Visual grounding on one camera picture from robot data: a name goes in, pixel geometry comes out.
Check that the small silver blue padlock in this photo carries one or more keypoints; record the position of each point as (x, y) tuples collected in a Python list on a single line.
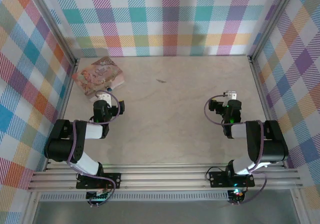
[(109, 89)]

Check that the grey metal sheet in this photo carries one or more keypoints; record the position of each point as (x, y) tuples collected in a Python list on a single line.
[(162, 212)]

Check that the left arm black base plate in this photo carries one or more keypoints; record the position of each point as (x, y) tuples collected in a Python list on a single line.
[(112, 180)]

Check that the aluminium short frame post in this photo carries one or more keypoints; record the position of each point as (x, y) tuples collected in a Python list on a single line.
[(28, 209), (301, 209)]

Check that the aluminium corner frame post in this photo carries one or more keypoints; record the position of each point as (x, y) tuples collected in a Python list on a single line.
[(53, 24), (272, 21)]

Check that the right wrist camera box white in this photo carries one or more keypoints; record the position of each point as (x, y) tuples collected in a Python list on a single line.
[(230, 94)]

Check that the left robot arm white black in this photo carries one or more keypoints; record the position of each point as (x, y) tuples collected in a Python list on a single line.
[(92, 131)]

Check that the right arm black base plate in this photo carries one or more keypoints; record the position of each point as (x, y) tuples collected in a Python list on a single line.
[(217, 179)]

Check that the plaid fabric wall panel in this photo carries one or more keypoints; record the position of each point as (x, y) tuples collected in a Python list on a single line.
[(300, 84), (20, 84), (162, 21)]

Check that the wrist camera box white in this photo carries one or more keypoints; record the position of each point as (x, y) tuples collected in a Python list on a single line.
[(104, 98), (230, 94)]

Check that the aluminium extrusion base rails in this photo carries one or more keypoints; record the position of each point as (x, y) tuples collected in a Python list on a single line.
[(162, 181)]

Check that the aluminium table side rail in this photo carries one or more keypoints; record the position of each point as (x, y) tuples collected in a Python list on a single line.
[(62, 109), (262, 96)]

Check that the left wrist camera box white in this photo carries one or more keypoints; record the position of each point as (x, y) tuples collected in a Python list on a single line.
[(104, 98)]

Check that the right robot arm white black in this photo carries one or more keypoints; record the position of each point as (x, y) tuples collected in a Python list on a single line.
[(238, 132)]

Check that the pink illustrated diary book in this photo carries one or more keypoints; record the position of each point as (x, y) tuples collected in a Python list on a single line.
[(98, 75)]

